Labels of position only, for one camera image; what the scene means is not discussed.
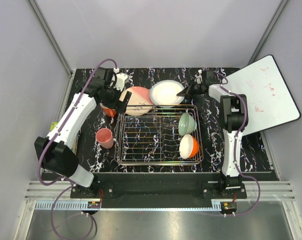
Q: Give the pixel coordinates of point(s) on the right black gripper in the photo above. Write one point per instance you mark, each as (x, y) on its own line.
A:
(184, 93)

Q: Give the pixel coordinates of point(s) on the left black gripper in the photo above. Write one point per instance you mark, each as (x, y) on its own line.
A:
(121, 105)

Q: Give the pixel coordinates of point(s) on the pink cream floral plate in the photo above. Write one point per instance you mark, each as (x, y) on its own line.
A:
(139, 102)

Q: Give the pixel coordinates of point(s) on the white grey rimmed plate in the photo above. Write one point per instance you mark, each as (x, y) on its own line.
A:
(164, 93)

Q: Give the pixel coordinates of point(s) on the pale green bowl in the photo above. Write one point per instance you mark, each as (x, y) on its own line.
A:
(186, 124)

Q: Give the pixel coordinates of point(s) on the orange white bowl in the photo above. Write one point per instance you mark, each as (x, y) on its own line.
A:
(188, 147)

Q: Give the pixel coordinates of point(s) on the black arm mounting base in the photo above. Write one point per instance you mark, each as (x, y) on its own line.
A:
(203, 185)

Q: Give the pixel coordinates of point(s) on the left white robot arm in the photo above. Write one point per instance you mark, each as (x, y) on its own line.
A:
(54, 151)

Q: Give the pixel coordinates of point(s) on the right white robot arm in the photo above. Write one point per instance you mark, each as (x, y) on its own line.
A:
(233, 119)

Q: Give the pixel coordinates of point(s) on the orange ceramic mug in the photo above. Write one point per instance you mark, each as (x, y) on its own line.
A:
(108, 111)

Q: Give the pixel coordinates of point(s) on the pink plastic cup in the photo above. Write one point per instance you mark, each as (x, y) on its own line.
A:
(104, 137)

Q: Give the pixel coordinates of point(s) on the green treehouse book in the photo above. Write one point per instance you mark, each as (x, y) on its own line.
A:
(53, 125)

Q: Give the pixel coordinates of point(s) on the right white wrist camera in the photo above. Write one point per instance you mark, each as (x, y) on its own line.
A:
(198, 77)

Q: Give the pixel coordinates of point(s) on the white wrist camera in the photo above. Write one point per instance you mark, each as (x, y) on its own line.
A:
(198, 77)
(119, 81)

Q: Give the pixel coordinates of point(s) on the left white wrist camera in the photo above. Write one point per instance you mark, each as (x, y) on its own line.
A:
(119, 81)

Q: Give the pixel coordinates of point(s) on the metal wire dish rack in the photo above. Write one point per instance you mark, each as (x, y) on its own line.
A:
(153, 138)

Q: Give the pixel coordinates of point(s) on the white whiteboard black frame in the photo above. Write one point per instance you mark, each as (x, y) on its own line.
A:
(269, 100)

